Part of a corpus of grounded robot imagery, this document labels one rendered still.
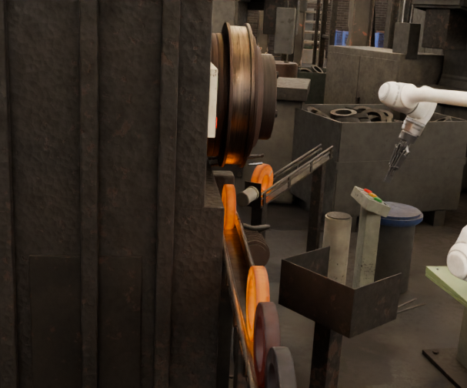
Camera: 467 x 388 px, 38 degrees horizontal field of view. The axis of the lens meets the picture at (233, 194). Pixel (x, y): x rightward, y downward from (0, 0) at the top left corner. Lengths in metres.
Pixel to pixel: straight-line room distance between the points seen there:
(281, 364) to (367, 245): 1.94
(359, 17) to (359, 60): 4.66
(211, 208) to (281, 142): 3.16
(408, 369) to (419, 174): 2.07
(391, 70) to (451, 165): 1.52
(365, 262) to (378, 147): 1.47
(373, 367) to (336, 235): 0.59
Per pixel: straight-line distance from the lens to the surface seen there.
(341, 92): 6.78
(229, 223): 2.31
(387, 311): 1.94
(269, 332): 1.45
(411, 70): 6.22
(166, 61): 1.75
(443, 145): 4.87
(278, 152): 5.00
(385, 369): 2.97
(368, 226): 3.18
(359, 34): 11.20
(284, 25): 4.70
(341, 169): 4.45
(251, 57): 2.09
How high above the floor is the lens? 1.39
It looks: 15 degrees down
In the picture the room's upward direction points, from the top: 3 degrees clockwise
